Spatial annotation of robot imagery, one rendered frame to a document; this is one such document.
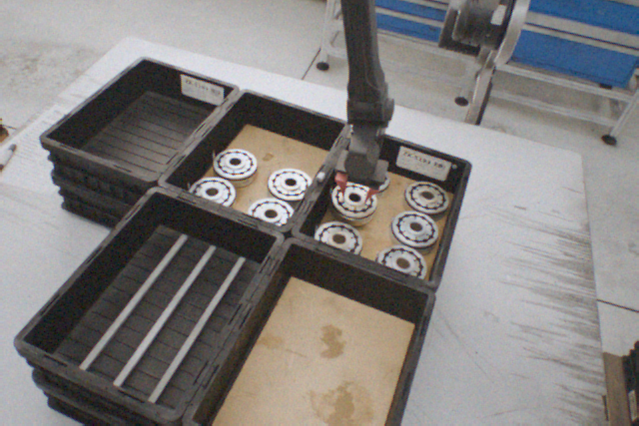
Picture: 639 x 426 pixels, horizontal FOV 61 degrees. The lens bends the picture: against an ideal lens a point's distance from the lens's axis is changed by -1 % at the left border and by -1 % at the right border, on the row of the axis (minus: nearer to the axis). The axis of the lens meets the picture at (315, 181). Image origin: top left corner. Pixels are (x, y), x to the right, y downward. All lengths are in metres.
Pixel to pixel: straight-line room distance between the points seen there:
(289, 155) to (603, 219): 1.85
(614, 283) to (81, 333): 2.12
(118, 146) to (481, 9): 0.94
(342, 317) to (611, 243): 1.88
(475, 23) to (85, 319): 1.08
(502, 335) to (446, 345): 0.14
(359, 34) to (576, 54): 2.29
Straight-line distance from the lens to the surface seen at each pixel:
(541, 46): 3.09
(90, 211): 1.40
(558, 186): 1.75
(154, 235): 1.20
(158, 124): 1.47
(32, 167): 1.61
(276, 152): 1.38
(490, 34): 1.43
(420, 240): 1.20
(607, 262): 2.69
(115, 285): 1.13
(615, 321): 2.50
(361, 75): 0.97
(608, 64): 3.17
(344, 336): 1.06
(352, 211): 1.19
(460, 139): 1.78
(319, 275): 1.09
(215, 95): 1.46
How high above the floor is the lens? 1.74
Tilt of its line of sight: 44 degrees down
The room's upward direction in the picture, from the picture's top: 9 degrees clockwise
